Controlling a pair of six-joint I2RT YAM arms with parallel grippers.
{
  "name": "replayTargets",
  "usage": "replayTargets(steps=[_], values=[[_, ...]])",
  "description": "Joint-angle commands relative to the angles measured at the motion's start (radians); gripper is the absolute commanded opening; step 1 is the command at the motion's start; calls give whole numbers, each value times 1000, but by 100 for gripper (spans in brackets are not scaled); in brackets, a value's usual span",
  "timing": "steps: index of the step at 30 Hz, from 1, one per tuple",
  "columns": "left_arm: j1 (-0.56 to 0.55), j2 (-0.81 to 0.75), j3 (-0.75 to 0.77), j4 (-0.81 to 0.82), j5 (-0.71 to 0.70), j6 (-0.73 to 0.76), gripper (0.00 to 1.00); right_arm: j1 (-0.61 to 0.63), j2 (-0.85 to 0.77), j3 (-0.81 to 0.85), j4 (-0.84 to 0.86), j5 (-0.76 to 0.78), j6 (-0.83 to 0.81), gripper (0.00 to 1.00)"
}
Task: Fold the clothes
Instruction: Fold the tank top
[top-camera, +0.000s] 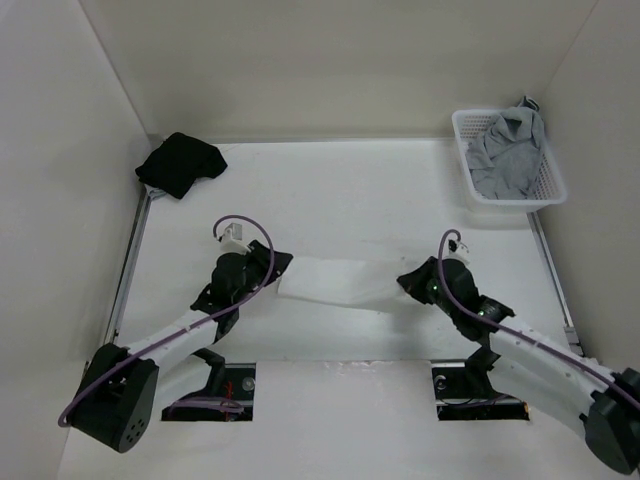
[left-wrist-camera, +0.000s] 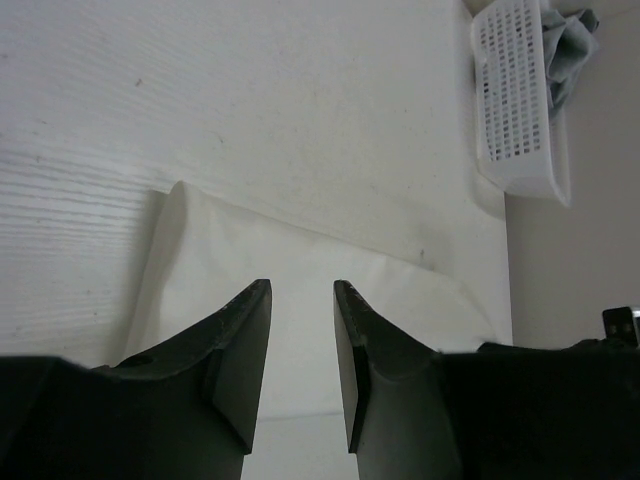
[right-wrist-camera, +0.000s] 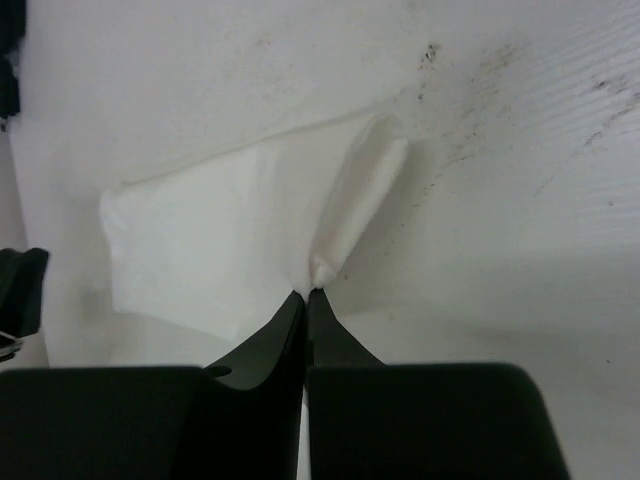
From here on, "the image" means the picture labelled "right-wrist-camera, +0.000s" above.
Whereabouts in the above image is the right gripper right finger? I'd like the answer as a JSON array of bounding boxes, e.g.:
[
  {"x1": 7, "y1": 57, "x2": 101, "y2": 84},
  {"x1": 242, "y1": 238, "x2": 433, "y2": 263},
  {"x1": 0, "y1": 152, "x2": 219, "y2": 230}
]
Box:
[{"x1": 306, "y1": 290, "x2": 569, "y2": 479}]

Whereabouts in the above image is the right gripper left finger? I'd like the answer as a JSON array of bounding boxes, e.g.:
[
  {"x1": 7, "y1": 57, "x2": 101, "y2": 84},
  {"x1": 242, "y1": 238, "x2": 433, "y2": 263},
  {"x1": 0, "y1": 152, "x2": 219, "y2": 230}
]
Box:
[{"x1": 1, "y1": 294, "x2": 306, "y2": 479}]

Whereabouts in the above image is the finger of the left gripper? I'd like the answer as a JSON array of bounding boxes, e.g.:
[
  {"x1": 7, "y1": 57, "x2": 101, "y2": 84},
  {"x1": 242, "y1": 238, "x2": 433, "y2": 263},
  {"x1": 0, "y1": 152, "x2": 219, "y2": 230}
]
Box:
[{"x1": 1, "y1": 248, "x2": 49, "y2": 338}]

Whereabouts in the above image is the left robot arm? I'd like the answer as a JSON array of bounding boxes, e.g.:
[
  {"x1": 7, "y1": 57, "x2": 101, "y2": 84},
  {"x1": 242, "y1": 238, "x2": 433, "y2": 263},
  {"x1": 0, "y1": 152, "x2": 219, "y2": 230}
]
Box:
[{"x1": 1, "y1": 0, "x2": 49, "y2": 345}]

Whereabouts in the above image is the white tank top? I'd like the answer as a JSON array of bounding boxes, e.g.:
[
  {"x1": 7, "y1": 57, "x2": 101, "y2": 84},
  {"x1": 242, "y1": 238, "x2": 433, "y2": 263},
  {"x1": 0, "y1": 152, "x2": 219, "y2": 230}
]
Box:
[{"x1": 100, "y1": 114, "x2": 410, "y2": 341}]

